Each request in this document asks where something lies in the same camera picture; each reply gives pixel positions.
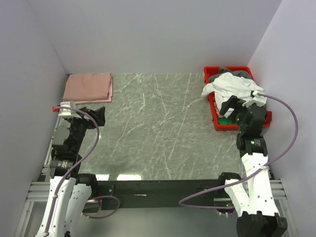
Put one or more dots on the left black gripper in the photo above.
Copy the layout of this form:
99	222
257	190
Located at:
98	113

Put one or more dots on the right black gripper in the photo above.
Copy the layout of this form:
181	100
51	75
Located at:
231	103

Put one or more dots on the white t shirt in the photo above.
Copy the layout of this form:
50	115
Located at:
227	85

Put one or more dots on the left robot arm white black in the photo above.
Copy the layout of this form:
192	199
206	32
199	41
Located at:
68	189

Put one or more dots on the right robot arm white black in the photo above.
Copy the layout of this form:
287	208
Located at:
255	206

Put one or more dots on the green t shirt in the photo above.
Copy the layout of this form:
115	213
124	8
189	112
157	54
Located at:
225	121

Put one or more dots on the folded light pink t shirt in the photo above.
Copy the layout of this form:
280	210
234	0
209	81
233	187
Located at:
93	92

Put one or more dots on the red plastic bin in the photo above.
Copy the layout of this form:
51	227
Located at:
210	74

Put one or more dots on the folded salmon t shirt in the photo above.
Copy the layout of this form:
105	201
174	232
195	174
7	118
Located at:
77	80

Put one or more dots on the grey t shirt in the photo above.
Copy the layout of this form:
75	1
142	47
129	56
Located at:
238	73

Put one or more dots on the black base beam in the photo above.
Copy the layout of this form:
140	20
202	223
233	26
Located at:
160	194

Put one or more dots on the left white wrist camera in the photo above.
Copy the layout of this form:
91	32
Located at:
66	113

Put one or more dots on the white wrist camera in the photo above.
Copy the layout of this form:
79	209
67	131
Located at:
258	96
66	113

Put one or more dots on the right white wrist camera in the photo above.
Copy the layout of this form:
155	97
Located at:
258	96

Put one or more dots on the aluminium rail frame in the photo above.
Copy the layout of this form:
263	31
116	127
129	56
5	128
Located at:
39	191

